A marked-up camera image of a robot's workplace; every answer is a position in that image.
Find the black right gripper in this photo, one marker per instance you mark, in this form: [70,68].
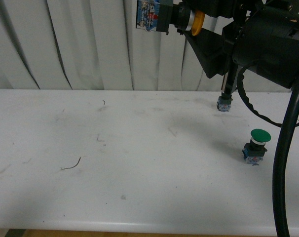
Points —
[263,38]

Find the yellow push button switch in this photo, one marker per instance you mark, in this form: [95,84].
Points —
[158,15]

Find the white curtain backdrop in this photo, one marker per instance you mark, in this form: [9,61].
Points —
[93,45]

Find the red push button switch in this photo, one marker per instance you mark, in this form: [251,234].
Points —
[224,98]

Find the green push button switch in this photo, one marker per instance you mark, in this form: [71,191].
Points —
[255,150]

